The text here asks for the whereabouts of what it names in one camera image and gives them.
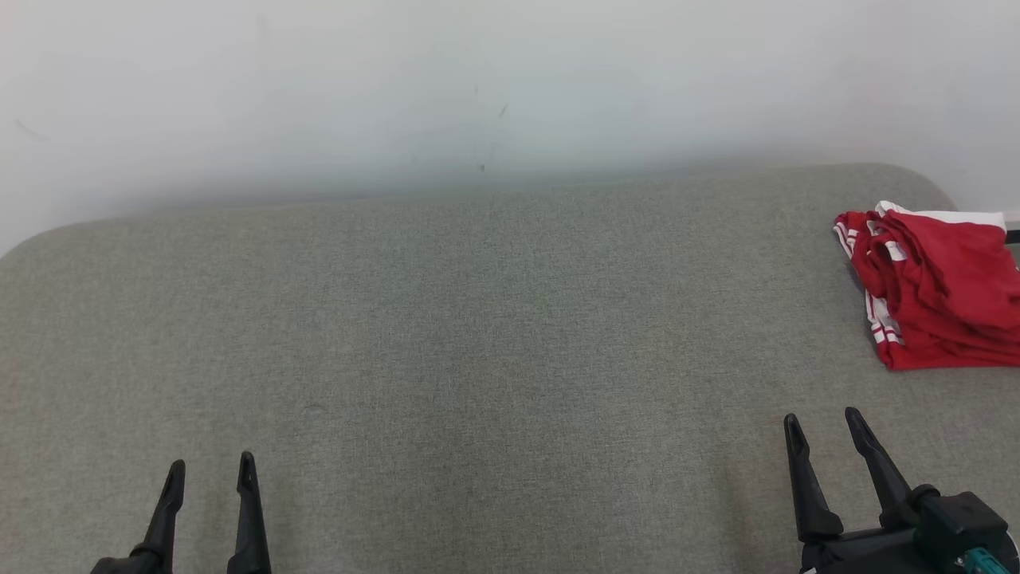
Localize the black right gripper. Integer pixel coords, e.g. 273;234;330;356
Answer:
783;406;927;574

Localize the red white jersey garment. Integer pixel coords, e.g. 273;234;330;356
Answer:
833;209;1020;372

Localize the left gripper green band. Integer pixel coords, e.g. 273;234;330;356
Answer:
89;451;273;574

